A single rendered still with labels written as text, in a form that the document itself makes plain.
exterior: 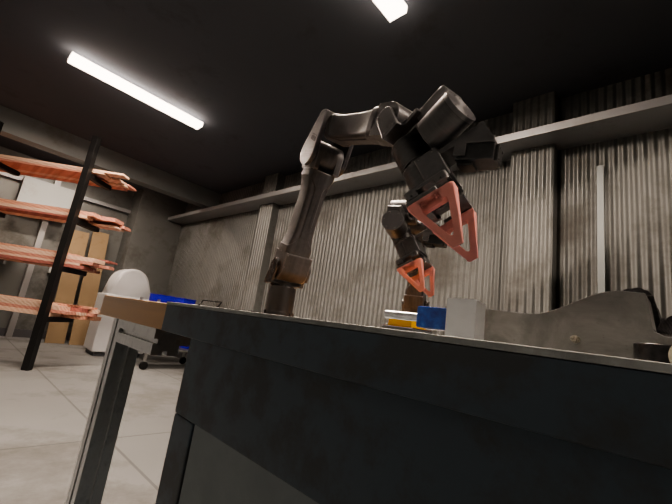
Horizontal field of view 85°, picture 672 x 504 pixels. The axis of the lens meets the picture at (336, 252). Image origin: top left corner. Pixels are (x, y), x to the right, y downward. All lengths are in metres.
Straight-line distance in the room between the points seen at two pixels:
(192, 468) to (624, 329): 0.71
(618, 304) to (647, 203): 2.29
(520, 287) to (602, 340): 2.13
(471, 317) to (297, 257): 0.45
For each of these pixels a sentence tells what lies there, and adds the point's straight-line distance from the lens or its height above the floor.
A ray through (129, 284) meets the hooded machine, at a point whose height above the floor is 1.01.
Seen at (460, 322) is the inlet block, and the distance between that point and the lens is 0.48.
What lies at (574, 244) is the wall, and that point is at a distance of 3.05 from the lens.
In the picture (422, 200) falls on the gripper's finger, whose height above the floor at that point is 0.97.
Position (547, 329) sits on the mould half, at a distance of 0.85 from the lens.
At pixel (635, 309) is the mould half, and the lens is 0.83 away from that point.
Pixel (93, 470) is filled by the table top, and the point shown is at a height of 0.48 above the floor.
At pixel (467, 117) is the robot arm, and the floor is 1.10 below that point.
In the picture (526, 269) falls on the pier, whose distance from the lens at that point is 2.95.
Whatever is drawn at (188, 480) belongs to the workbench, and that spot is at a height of 0.62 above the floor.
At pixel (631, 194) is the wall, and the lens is 3.12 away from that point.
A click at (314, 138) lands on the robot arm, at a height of 1.19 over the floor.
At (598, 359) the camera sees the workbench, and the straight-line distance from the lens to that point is 0.20.
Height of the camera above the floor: 0.79
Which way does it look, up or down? 12 degrees up
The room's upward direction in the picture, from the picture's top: 8 degrees clockwise
